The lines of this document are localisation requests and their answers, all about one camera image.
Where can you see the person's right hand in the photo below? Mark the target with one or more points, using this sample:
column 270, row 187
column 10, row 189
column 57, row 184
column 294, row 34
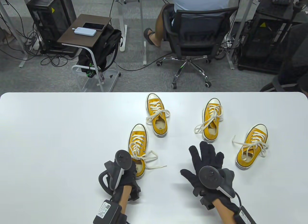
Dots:
column 207, row 156

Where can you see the person's left hand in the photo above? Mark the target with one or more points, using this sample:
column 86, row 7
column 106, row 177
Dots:
column 133, row 180

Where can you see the gray handheld controller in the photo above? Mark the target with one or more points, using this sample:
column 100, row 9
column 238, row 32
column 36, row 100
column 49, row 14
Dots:
column 123, row 157
column 208, row 177

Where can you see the yellow canvas shoe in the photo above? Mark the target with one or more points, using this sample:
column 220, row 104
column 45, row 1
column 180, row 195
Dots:
column 214, row 101
column 154, row 97
column 138, row 128
column 261, row 129

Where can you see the person's right forearm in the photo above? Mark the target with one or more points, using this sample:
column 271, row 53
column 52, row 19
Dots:
column 223, row 214

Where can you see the person's left forearm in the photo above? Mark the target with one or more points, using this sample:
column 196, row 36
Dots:
column 123, row 207

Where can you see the white desk leg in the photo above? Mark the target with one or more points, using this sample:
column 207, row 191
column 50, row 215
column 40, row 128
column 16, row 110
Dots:
column 230, row 58
column 144, row 53
column 122, row 41
column 23, row 60

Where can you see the green bag accessory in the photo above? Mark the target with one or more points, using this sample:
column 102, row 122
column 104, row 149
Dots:
column 90, row 70

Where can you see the black mesh office chair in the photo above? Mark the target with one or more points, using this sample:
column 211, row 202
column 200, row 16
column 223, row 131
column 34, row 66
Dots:
column 199, row 29

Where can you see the black computer rack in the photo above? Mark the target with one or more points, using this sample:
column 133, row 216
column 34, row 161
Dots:
column 262, row 41

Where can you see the black sandal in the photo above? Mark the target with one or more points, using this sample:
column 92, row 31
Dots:
column 147, row 35

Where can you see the dark office chair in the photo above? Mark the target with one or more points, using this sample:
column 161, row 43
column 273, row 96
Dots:
column 296, row 53

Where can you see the black backpack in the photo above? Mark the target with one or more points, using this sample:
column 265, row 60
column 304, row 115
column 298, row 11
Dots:
column 105, row 46

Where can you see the light blue power bank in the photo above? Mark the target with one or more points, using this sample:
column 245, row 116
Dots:
column 85, row 31

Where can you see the brown side table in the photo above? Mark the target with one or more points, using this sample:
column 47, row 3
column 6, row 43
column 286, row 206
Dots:
column 72, row 36

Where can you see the black smartphone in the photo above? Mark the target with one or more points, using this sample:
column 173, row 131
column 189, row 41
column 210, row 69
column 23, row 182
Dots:
column 93, row 26

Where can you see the black computer tower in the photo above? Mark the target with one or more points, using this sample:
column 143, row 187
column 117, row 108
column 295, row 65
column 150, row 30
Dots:
column 48, row 17

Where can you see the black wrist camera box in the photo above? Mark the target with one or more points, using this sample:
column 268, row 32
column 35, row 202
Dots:
column 105, row 210
column 245, row 216

